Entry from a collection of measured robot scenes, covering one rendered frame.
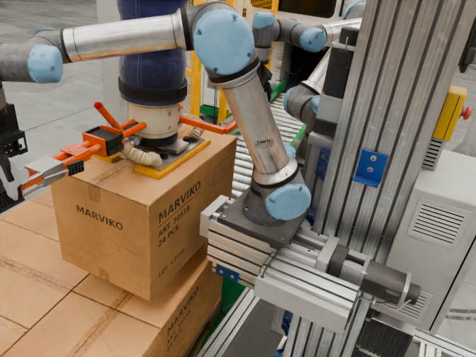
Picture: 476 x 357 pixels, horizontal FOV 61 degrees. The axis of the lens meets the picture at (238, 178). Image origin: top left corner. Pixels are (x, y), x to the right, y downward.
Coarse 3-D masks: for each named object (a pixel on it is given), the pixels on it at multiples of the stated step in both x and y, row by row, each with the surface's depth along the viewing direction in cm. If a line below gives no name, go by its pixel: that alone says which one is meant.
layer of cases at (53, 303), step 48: (48, 192) 210; (0, 240) 175; (48, 240) 178; (0, 288) 152; (48, 288) 154; (96, 288) 157; (192, 288) 164; (0, 336) 135; (48, 336) 136; (96, 336) 138; (144, 336) 140; (192, 336) 182
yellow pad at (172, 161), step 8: (184, 136) 156; (192, 144) 149; (200, 144) 150; (208, 144) 155; (160, 152) 136; (168, 152) 136; (184, 152) 143; (192, 152) 145; (168, 160) 136; (176, 160) 138; (184, 160) 141; (136, 168) 132; (144, 168) 131; (152, 168) 132; (160, 168) 131; (168, 168) 133; (152, 176) 130; (160, 176) 129
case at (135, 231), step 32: (192, 128) 167; (96, 160) 136; (128, 160) 139; (192, 160) 143; (224, 160) 159; (64, 192) 132; (96, 192) 125; (128, 192) 122; (160, 192) 124; (192, 192) 141; (224, 192) 170; (64, 224) 140; (96, 224) 132; (128, 224) 124; (160, 224) 127; (192, 224) 150; (64, 256) 149; (96, 256) 140; (128, 256) 131; (160, 256) 134; (128, 288) 139; (160, 288) 141
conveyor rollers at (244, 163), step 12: (276, 96) 382; (276, 108) 350; (276, 120) 325; (288, 120) 330; (240, 132) 300; (288, 132) 306; (240, 144) 283; (240, 156) 267; (240, 168) 251; (252, 168) 256; (240, 180) 241; (240, 192) 226
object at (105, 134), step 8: (96, 128) 123; (104, 128) 124; (112, 128) 122; (88, 136) 117; (96, 136) 120; (104, 136) 120; (112, 136) 120; (120, 136) 120; (104, 144) 116; (112, 144) 119; (120, 144) 122; (104, 152) 117; (112, 152) 119
